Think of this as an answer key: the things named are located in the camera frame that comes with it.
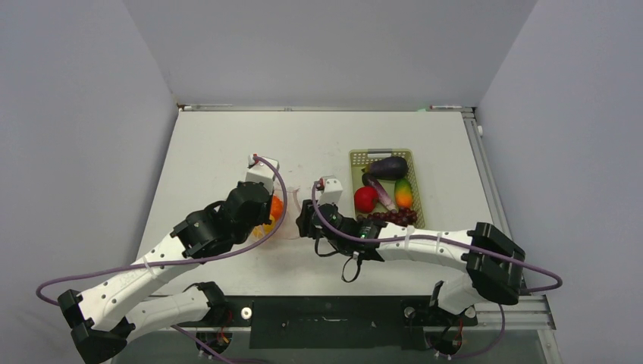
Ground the purple cable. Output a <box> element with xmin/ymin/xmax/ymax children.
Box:
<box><xmin>311</xmin><ymin>181</ymin><xmax>563</xmax><ymax>359</ymax></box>
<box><xmin>36</xmin><ymin>154</ymin><xmax>288</xmax><ymax>306</ymax></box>

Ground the beige plastic basket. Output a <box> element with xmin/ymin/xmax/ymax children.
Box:
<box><xmin>349</xmin><ymin>149</ymin><xmax>426</xmax><ymax>228</ymax></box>

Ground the orange green mango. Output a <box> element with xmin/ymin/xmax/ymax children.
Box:
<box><xmin>394</xmin><ymin>178</ymin><xmax>414</xmax><ymax>209</ymax></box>

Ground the orange tangerine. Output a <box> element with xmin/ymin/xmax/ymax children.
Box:
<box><xmin>270</xmin><ymin>195</ymin><xmax>284</xmax><ymax>221</ymax></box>

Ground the clear zip top bag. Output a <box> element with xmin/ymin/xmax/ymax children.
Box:
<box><xmin>249</xmin><ymin>187</ymin><xmax>301</xmax><ymax>242</ymax></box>

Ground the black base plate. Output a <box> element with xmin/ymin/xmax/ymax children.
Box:
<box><xmin>185</xmin><ymin>296</ymin><xmax>478</xmax><ymax>350</ymax></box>

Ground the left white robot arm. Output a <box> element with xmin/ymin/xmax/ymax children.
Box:
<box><xmin>58</xmin><ymin>181</ymin><xmax>273</xmax><ymax>363</ymax></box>

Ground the orange bell pepper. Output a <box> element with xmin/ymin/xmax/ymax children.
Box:
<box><xmin>252</xmin><ymin>215</ymin><xmax>276</xmax><ymax>239</ymax></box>

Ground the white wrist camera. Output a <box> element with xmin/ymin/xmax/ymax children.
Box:
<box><xmin>317</xmin><ymin>176</ymin><xmax>343</xmax><ymax>206</ymax></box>
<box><xmin>244</xmin><ymin>155</ymin><xmax>280</xmax><ymax>194</ymax></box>

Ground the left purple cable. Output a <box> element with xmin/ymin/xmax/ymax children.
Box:
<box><xmin>36</xmin><ymin>154</ymin><xmax>288</xmax><ymax>306</ymax></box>

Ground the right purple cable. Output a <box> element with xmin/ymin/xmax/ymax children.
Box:
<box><xmin>311</xmin><ymin>181</ymin><xmax>563</xmax><ymax>359</ymax></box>

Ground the dark red grape bunch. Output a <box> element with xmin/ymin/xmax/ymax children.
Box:
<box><xmin>356</xmin><ymin>208</ymin><xmax>418</xmax><ymax>227</ymax></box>

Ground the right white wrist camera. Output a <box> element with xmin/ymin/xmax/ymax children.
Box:
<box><xmin>317</xmin><ymin>176</ymin><xmax>343</xmax><ymax>206</ymax></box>

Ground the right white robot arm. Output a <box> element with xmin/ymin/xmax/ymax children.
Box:
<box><xmin>296</xmin><ymin>199</ymin><xmax>525</xmax><ymax>325</ymax></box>

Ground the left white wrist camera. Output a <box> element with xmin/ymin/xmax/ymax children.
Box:
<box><xmin>244</xmin><ymin>155</ymin><xmax>280</xmax><ymax>194</ymax></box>

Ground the long purple eggplant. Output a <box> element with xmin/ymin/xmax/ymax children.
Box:
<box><xmin>362</xmin><ymin>173</ymin><xmax>397</xmax><ymax>211</ymax></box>

